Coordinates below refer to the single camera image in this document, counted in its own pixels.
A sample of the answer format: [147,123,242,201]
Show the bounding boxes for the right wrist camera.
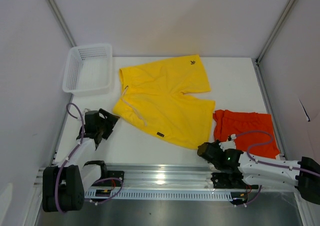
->
[219,134,237,151]

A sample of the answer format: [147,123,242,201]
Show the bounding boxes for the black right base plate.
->
[211,172,259,189]

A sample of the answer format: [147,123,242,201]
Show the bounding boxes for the aluminium mounting rail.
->
[33,163,307,192]

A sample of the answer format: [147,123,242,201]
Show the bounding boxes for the slotted cable duct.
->
[84,189,245,201]

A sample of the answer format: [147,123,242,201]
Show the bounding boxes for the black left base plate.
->
[93,170,125,187]

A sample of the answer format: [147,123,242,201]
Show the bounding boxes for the left aluminium frame post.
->
[45,0,76,47]

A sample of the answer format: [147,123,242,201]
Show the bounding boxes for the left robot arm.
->
[42,109,125,212]

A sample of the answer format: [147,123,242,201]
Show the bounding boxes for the aluminium frame post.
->
[45,0,76,47]
[255,0,299,66]

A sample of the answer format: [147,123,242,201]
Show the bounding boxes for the orange shorts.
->
[213,110,281,159]

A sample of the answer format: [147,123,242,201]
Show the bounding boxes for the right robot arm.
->
[197,140,320,204]

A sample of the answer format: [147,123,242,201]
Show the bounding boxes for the white plastic basket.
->
[62,44,113,97]

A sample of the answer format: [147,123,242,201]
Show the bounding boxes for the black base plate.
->
[93,170,125,187]
[211,172,259,189]

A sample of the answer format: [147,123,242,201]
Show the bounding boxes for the yellow shorts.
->
[113,55,216,149]

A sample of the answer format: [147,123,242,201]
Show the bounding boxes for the right aluminium frame post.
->
[255,0,299,66]

